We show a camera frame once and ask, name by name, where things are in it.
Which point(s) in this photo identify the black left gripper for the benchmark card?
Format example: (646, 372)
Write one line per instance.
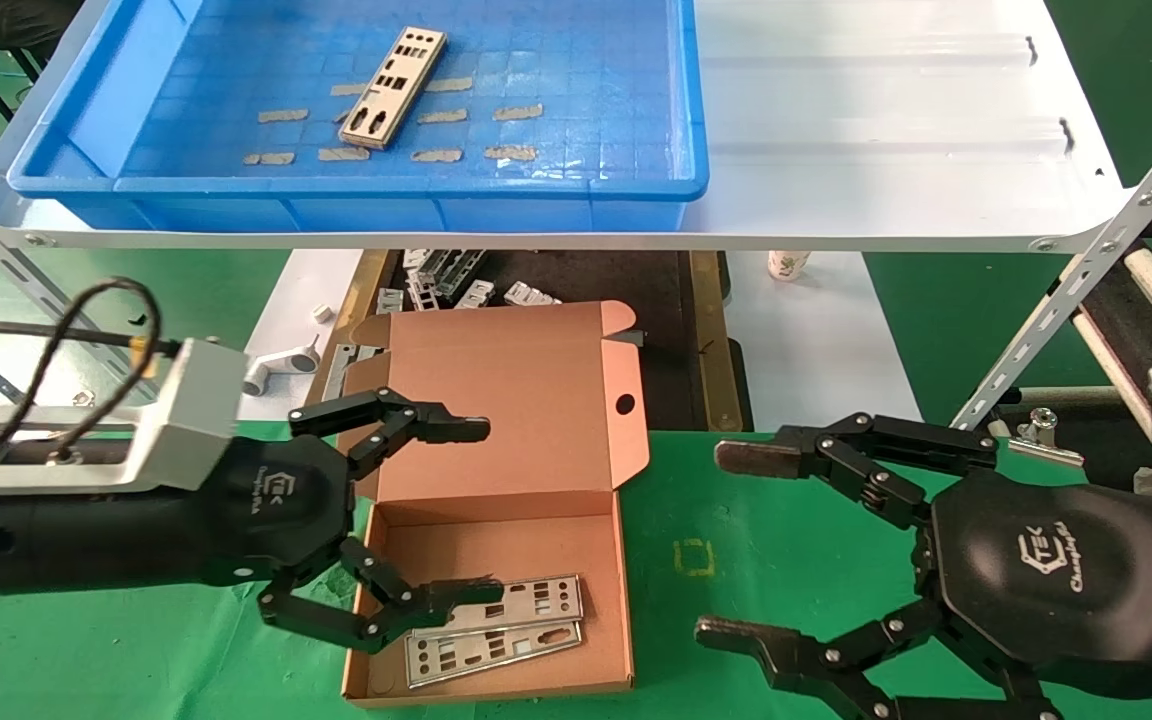
(186, 530)

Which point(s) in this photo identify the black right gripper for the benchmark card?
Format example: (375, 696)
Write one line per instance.
(1056, 580)

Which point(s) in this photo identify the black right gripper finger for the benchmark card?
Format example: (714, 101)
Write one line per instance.
(776, 452)

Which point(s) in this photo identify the silver perforated metal plate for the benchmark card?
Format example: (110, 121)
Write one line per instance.
(536, 598)
(394, 88)
(496, 655)

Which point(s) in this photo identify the brown cardboard box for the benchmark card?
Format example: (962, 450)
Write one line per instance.
(536, 400)

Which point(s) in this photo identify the wood-framed black parts tray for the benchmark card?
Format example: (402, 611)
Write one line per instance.
(596, 275)

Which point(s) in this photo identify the blue plastic tray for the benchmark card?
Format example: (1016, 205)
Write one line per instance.
(586, 60)

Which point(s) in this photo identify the green table cloth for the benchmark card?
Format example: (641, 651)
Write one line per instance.
(676, 480)

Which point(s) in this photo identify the flat gray metal strip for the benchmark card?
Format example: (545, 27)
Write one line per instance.
(341, 365)

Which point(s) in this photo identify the white patterned paper cup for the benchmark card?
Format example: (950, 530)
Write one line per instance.
(789, 265)

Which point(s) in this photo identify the white plastic pipe fitting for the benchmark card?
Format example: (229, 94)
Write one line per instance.
(281, 365)

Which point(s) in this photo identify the small white plastic piece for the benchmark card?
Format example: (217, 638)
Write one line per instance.
(323, 314)

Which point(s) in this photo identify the silver binder clip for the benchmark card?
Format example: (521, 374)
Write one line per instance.
(84, 398)
(1041, 430)

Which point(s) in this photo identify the white metal shelf board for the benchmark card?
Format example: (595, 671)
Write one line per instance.
(886, 120)

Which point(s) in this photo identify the gray perforated shelf strut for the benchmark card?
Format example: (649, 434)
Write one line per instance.
(36, 290)
(1086, 268)

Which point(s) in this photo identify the small gray metal block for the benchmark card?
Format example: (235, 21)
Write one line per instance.
(1148, 482)

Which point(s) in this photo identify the black conveyor belt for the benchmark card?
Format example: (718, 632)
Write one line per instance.
(1136, 320)

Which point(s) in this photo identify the small black shelf hook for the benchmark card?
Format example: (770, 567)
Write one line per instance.
(1067, 135)

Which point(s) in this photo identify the silver metal bracket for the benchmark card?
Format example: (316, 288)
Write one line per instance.
(526, 294)
(451, 270)
(416, 260)
(423, 295)
(391, 300)
(474, 295)

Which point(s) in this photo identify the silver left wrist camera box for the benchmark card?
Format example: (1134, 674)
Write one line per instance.
(196, 400)

